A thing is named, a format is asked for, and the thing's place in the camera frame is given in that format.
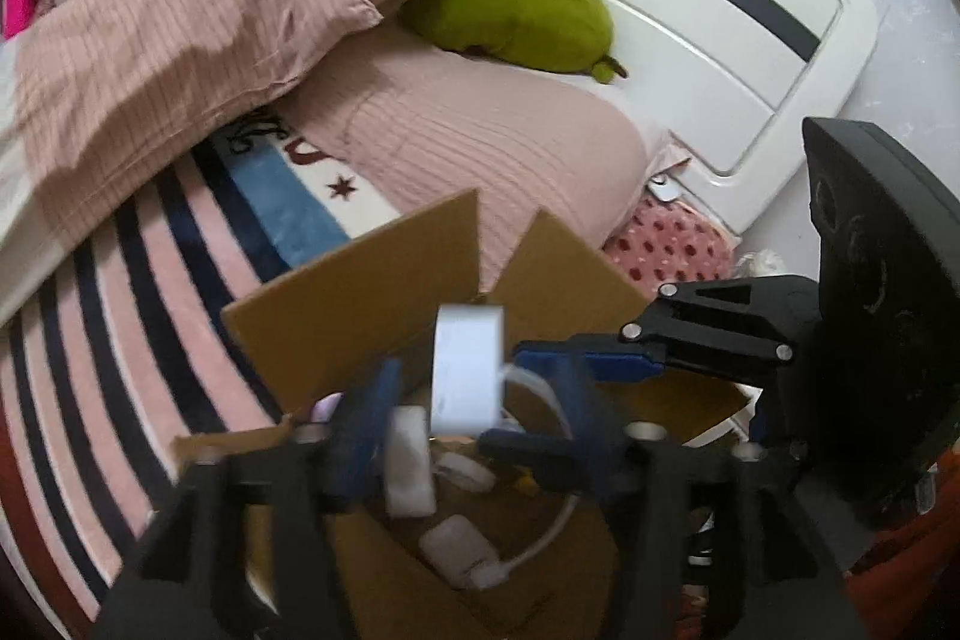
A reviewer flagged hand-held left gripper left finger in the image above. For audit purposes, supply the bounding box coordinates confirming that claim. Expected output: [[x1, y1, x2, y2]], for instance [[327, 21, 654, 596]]
[[94, 359, 407, 640]]

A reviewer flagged green plush pillow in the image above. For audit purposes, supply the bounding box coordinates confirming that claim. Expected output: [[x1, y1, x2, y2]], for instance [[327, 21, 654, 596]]
[[397, 0, 628, 85]]

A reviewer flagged white bed headboard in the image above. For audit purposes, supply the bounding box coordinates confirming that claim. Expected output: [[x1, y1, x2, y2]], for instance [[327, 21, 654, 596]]
[[315, 0, 881, 236]]

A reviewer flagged white charger with cable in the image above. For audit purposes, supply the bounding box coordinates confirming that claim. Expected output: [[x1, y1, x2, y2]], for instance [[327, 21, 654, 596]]
[[418, 362, 583, 593]]

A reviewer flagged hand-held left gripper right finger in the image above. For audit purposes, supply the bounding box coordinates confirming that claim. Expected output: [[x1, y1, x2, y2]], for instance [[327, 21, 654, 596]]
[[551, 355, 865, 640]]

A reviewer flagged white rectangular block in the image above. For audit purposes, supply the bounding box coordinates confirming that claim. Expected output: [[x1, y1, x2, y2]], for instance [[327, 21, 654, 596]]
[[385, 406, 437, 520]]

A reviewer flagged pink grey striped duvet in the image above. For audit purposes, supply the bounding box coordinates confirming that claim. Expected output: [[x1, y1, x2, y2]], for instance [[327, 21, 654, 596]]
[[0, 0, 385, 320]]

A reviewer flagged pink bag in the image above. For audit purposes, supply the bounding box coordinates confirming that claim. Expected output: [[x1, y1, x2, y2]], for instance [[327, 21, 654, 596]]
[[0, 0, 40, 41]]

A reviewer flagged red printed clothing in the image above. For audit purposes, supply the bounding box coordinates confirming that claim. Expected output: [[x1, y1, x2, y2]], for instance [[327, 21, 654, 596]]
[[846, 503, 960, 640]]

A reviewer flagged beige tape roll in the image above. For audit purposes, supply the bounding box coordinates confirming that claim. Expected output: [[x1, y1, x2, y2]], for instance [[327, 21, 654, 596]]
[[435, 452, 497, 492]]

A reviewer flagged pink dotted bed sheet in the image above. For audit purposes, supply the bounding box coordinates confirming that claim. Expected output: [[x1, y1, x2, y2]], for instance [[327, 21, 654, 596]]
[[600, 194, 740, 305]]

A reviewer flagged brown cardboard box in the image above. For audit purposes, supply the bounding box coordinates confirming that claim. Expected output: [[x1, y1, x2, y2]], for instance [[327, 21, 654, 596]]
[[172, 188, 752, 640]]

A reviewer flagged striped fleece blanket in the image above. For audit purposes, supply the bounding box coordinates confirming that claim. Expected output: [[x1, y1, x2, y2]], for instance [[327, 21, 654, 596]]
[[0, 122, 422, 627]]

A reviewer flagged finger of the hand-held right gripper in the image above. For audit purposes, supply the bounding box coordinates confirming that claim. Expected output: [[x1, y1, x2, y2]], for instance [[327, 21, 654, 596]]
[[478, 428, 595, 489], [514, 275, 820, 384]]

